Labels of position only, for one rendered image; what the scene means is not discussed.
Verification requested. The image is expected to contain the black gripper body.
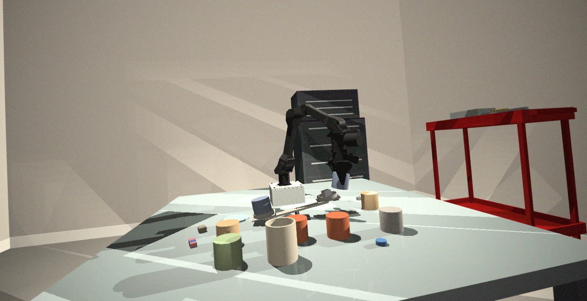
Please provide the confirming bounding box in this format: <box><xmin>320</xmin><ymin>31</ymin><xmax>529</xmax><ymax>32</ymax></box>
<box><xmin>328</xmin><ymin>147</ymin><xmax>353</xmax><ymax>169</ymax></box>

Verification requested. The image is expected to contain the blue short cylinder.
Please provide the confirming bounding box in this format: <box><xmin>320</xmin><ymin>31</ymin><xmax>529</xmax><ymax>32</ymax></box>
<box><xmin>375</xmin><ymin>238</ymin><xmax>387</xmax><ymax>246</ymax></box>

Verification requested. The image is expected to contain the olive green cylinder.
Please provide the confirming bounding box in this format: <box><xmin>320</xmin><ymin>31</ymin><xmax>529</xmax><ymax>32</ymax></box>
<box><xmin>213</xmin><ymin>234</ymin><xmax>243</xmax><ymax>271</ymax></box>

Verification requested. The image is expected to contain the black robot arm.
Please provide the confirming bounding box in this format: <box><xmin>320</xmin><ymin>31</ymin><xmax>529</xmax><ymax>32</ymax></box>
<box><xmin>274</xmin><ymin>104</ymin><xmax>363</xmax><ymax>186</ymax></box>

